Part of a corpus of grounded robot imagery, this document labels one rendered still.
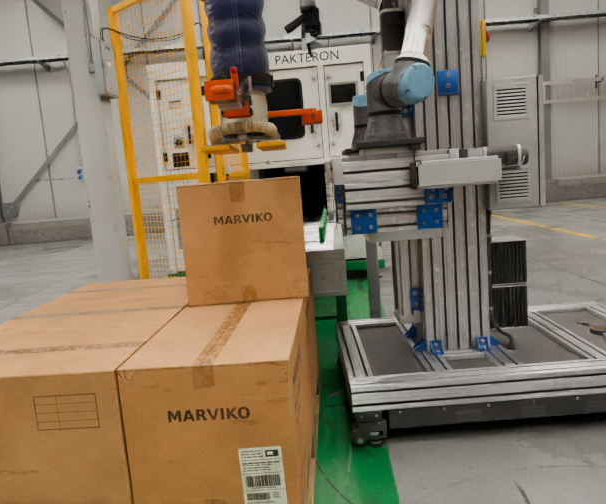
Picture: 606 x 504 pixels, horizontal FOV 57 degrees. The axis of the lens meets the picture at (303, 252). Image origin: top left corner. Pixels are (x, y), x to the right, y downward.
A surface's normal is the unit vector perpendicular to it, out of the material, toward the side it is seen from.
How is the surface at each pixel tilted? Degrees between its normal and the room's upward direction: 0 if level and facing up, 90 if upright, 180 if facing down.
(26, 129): 90
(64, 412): 90
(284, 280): 90
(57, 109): 90
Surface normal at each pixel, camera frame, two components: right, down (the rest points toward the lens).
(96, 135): -0.04, 0.17
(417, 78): 0.41, 0.22
